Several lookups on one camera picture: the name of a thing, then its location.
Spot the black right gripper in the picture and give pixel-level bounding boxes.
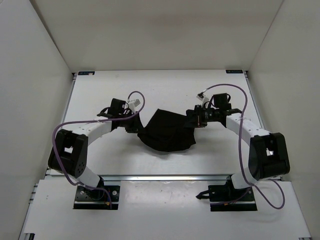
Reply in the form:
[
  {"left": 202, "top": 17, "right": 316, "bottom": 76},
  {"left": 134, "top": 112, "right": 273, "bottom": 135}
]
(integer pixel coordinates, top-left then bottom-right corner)
[{"left": 184, "top": 104, "right": 220, "bottom": 128}]

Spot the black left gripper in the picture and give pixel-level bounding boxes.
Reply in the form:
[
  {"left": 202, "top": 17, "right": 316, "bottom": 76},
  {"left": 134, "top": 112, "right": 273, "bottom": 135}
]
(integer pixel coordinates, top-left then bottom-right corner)
[{"left": 119, "top": 109, "right": 147, "bottom": 133}]

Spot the black skirt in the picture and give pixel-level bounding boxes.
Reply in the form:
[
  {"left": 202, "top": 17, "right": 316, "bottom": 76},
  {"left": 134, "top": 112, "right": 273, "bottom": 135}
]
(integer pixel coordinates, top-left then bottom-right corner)
[{"left": 137, "top": 109, "right": 196, "bottom": 153}]

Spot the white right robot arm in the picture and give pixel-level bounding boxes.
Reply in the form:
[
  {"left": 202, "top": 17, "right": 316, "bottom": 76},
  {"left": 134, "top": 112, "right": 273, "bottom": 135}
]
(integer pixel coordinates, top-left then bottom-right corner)
[{"left": 185, "top": 93, "right": 290, "bottom": 200}]

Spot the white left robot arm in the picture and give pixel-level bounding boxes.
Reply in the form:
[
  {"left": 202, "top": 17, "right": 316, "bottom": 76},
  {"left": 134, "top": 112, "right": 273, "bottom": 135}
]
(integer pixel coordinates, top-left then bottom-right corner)
[{"left": 48, "top": 98, "right": 142, "bottom": 199}]

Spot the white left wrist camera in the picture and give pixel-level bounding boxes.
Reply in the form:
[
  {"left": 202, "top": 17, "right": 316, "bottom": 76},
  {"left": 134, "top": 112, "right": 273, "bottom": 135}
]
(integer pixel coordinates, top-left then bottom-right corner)
[{"left": 125, "top": 99, "right": 141, "bottom": 113}]

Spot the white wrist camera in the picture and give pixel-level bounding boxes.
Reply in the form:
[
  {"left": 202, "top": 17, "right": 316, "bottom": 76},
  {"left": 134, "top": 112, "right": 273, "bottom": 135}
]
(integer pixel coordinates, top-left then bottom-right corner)
[
  {"left": 196, "top": 91, "right": 210, "bottom": 107},
  {"left": 125, "top": 99, "right": 141, "bottom": 113}
]

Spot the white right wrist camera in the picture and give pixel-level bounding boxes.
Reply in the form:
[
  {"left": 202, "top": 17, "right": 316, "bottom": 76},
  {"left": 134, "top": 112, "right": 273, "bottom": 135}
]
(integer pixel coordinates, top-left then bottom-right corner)
[{"left": 196, "top": 91, "right": 210, "bottom": 107}]

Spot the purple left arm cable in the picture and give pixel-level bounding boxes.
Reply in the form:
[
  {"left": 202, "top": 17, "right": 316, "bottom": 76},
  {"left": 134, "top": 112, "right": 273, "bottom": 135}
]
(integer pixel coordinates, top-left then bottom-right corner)
[{"left": 51, "top": 90, "right": 146, "bottom": 210}]

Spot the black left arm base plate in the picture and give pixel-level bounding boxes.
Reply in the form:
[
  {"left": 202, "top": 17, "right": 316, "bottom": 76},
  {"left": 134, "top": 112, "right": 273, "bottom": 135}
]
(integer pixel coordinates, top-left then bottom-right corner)
[{"left": 73, "top": 182, "right": 121, "bottom": 211}]

